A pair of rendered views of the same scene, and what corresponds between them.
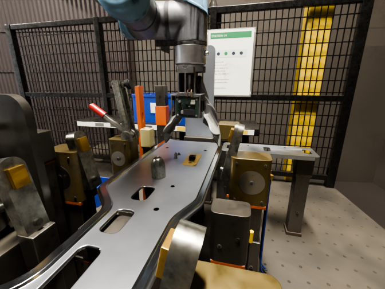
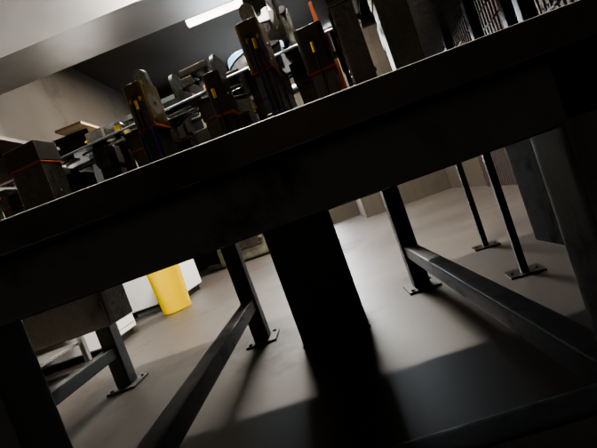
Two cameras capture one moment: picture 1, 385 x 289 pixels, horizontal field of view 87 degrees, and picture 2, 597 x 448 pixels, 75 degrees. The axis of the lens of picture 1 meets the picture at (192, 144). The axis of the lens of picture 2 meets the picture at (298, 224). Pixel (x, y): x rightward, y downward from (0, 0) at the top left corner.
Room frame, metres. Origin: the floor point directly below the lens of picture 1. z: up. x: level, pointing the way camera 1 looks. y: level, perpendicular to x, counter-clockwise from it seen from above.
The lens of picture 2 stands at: (0.39, -1.11, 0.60)
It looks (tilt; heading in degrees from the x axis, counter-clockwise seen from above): 3 degrees down; 89
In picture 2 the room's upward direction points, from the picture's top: 20 degrees counter-clockwise
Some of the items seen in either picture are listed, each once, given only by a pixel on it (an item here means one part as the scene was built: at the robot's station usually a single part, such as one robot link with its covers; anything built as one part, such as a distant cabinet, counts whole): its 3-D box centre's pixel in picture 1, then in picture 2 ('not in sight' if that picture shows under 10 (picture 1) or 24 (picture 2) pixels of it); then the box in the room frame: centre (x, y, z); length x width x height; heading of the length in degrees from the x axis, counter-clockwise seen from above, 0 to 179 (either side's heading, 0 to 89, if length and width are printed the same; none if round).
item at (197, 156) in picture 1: (192, 157); not in sight; (0.54, 0.00, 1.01); 0.08 x 0.04 x 0.01; 166
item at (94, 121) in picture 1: (165, 123); (431, 16); (1.02, 0.14, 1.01); 0.90 x 0.22 x 0.03; 76
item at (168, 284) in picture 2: not in sight; (168, 283); (-1.05, 2.93, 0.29); 0.35 x 0.35 x 0.58
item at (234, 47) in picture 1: (229, 63); not in sight; (1.07, -0.18, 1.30); 0.23 x 0.02 x 0.31; 76
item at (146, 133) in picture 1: (150, 178); not in sight; (0.66, 0.15, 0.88); 0.04 x 0.04 x 0.37; 76
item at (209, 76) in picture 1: (199, 93); not in sight; (0.81, -0.03, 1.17); 0.12 x 0.01 x 0.34; 76
